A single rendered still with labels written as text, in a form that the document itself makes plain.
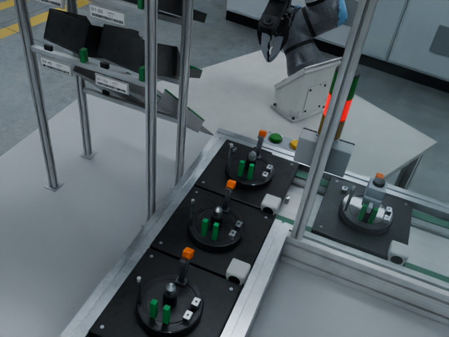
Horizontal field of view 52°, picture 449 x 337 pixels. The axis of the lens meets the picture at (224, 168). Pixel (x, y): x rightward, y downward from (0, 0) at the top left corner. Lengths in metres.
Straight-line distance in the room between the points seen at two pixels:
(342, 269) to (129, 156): 0.75
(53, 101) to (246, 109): 1.91
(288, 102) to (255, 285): 0.87
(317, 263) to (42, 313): 0.67
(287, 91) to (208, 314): 0.99
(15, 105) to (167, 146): 2.00
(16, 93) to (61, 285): 2.50
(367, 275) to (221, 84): 1.05
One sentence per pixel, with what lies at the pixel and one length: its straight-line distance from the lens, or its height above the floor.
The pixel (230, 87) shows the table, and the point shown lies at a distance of 1.93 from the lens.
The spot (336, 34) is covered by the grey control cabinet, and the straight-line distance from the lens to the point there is 4.35.
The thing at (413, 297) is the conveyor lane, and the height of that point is 0.91.
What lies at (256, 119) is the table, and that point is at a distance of 1.76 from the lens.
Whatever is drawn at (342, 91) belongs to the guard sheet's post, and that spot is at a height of 1.39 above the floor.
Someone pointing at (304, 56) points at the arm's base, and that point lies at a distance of 1.74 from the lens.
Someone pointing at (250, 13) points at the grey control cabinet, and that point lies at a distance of 4.62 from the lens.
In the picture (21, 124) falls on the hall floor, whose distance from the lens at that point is 3.26.
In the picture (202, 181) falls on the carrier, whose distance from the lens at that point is 1.29.
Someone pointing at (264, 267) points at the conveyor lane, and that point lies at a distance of 1.13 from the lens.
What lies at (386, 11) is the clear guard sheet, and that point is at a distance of 0.88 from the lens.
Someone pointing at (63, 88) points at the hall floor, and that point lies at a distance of 3.58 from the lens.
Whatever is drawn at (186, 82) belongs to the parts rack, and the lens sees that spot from 1.19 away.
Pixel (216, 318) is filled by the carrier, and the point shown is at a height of 0.97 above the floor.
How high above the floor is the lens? 1.83
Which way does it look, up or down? 40 degrees down
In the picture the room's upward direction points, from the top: 8 degrees clockwise
